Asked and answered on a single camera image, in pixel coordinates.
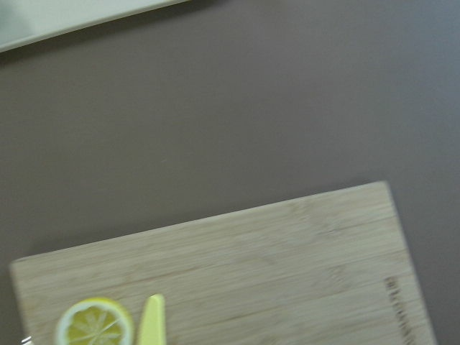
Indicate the bamboo cutting board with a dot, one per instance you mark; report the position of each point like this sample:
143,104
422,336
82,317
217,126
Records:
331,268

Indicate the yellow plastic knife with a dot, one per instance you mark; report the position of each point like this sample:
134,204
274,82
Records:
152,327

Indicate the single lemon slice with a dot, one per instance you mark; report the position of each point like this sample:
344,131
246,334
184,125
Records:
95,321

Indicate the cream rabbit tray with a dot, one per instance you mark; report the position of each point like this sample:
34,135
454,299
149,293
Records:
24,22

